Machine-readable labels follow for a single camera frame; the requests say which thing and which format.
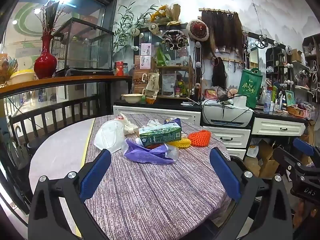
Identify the red ceramic vase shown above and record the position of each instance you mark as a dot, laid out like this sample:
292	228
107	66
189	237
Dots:
45	62

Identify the yellow foam fruit net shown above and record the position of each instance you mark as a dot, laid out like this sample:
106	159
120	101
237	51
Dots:
181	143

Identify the black framed glass cage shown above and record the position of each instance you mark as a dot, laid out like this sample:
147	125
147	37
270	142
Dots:
82	45

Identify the clear plastic cup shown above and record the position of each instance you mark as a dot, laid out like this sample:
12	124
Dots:
184	60

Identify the blue snack packet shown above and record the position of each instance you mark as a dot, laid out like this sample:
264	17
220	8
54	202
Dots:
172	122

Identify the white printer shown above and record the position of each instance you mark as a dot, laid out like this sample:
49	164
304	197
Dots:
226	116

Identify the wooden counter ledge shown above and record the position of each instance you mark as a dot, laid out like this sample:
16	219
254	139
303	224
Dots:
75	80

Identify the green bamboo plant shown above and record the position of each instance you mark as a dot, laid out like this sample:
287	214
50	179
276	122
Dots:
127	22

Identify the green drink carton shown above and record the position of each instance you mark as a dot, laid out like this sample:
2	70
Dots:
160	135

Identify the red fur-trimmed hat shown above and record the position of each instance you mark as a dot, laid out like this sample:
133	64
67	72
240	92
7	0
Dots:
197	30

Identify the clear plastic wrap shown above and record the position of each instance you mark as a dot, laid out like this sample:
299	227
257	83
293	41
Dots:
173	152

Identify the purple plastic bag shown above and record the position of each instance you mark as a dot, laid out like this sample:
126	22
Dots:
146	154

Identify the black wooden railing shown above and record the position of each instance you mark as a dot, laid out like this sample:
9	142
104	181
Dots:
50	106

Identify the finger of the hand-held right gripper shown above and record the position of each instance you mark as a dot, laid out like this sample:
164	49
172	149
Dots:
287	158
303	147

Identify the beige paper snack bag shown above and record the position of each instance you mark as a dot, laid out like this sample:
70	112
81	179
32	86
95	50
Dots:
152	82

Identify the purple striped tablecloth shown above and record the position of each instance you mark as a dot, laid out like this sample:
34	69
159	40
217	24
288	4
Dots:
155	192

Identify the white plastic wrapper red print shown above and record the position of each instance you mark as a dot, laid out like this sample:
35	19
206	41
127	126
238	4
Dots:
123	120

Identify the green foil packet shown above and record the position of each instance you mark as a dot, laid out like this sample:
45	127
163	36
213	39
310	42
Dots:
161	56

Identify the yellow plastic basin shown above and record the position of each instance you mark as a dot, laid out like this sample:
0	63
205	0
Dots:
21	77

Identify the brown printed cardboard box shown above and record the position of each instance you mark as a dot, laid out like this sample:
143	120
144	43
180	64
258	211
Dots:
138	80

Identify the yellow dried flower bouquet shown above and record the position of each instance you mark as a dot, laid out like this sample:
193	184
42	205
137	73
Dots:
165	13

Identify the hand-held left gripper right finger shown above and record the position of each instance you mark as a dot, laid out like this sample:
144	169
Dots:
225	175

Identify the glass bowl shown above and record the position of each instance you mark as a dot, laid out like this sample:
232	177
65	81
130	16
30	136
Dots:
171	63

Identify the white face mask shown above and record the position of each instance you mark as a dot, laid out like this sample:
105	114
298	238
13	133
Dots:
107	136

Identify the black round stool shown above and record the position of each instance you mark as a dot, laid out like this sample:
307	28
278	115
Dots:
33	145

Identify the black hair wig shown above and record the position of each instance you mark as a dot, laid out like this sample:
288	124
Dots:
218	72

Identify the orange foam fruit net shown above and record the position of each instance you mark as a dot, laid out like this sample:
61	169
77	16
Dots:
198	137

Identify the green picture frame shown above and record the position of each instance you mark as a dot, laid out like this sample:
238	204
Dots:
290	98

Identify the cream bowl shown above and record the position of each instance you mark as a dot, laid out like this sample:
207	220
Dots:
132	98

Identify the green tote bag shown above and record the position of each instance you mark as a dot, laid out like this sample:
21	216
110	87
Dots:
250	86

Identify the white cabinet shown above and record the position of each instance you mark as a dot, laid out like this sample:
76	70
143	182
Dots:
155	112

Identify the dark snack bag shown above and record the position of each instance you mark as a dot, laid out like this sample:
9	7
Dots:
168	85

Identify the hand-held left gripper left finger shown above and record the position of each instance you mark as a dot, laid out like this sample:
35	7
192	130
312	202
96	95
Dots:
96	170

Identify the colourful wrapped bundle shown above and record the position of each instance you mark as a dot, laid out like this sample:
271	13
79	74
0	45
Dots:
7	67

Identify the pink photo box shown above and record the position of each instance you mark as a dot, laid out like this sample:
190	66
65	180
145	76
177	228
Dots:
146	48

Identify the red tin can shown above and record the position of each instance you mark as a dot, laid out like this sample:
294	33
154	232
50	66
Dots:
119	68

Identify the ornate headdress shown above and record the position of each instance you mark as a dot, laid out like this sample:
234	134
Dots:
175	38

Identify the wooden desktop shelf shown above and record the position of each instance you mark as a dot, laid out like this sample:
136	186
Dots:
172	68

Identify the clear water bottle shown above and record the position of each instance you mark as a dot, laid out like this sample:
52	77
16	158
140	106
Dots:
267	102

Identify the dried branches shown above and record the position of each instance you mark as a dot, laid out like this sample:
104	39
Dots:
48	17

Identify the hanging brown hair extensions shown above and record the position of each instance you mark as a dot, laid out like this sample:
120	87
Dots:
222	30

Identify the black vanity mirror with bulbs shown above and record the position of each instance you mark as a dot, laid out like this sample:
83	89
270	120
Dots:
155	38

